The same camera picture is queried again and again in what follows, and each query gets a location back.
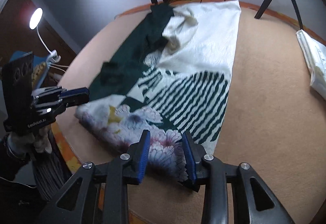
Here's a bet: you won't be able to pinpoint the green white printed t-shirt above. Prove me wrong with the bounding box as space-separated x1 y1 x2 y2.
75 0 241 182

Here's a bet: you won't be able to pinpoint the gloved left hand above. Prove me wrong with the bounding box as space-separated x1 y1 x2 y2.
7 126 52 155

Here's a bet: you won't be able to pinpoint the blue chair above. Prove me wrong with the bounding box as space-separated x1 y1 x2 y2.
10 51 49 90

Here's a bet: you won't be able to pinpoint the white clip desk lamp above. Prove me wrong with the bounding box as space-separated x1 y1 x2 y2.
28 7 70 72

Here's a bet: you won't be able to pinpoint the zebra striped trousers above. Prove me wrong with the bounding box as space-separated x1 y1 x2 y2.
32 128 72 202

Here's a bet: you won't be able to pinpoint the folded white garment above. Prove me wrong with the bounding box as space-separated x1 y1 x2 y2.
296 30 326 100

